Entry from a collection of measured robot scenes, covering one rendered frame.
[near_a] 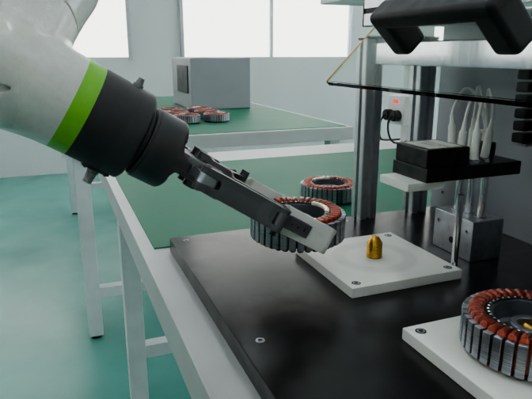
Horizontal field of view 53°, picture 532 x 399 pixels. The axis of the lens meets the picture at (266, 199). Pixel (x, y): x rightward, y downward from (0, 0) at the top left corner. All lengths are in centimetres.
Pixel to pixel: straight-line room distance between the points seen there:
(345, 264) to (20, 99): 40
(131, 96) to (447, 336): 36
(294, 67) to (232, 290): 496
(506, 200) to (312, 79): 481
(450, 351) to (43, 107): 41
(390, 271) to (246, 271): 17
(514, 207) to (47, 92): 64
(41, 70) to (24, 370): 164
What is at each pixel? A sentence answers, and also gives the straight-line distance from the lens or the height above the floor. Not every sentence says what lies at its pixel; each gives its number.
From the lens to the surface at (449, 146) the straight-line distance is 69.
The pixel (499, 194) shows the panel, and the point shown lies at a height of 83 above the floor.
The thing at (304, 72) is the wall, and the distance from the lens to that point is 556.
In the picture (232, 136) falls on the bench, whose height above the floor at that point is 74.
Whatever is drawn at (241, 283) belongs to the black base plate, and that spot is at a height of 77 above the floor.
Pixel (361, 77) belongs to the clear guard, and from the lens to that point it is 40.
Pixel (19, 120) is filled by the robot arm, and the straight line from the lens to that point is 52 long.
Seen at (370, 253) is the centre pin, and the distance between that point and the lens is 69.
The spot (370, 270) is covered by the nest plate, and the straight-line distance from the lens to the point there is 65.
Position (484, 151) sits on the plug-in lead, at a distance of 74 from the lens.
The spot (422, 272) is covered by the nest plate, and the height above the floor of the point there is 78.
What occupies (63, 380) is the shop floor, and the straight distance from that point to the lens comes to 197.
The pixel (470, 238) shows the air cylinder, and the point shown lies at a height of 80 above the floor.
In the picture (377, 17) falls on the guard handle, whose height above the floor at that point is 105.
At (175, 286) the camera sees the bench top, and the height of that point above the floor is 75.
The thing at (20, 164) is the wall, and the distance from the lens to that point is 512.
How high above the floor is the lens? 103
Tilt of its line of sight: 15 degrees down
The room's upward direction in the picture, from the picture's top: straight up
